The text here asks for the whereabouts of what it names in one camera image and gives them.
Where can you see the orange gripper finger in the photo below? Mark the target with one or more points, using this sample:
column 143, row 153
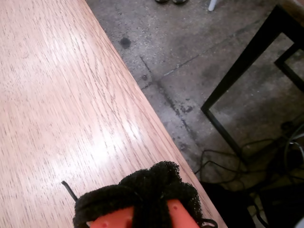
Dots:
column 175, row 190
column 107, row 202

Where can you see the black zip tie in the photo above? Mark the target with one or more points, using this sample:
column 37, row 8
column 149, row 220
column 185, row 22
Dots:
column 211, row 221
column 69, row 190

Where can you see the wooden black-framed side table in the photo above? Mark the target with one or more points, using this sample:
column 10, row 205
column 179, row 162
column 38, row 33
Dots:
column 249, row 54

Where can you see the gray sneaker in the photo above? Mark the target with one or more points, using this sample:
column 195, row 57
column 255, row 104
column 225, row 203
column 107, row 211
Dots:
column 161, row 1
column 179, row 1

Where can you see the white chair leg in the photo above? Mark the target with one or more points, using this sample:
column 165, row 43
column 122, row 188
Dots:
column 213, row 4

